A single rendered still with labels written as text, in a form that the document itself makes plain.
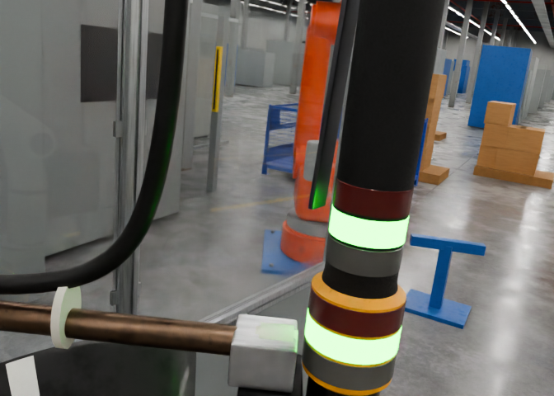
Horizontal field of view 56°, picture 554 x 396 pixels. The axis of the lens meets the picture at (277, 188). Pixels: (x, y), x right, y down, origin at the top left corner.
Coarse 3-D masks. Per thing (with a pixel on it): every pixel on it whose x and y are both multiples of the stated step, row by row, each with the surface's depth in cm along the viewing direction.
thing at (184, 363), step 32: (64, 352) 36; (96, 352) 37; (128, 352) 37; (160, 352) 38; (192, 352) 39; (0, 384) 34; (64, 384) 35; (96, 384) 36; (128, 384) 36; (160, 384) 37; (192, 384) 38
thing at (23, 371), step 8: (24, 360) 35; (32, 360) 35; (8, 368) 35; (16, 368) 35; (24, 368) 35; (32, 368) 35; (8, 376) 35; (16, 376) 35; (24, 376) 35; (32, 376) 35; (16, 384) 34; (24, 384) 35; (32, 384) 35; (16, 392) 34; (24, 392) 34; (32, 392) 35
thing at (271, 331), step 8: (256, 328) 25; (264, 328) 24; (272, 328) 24; (280, 328) 25; (288, 328) 25; (264, 336) 24; (272, 336) 24; (280, 336) 24; (288, 336) 24; (296, 336) 24
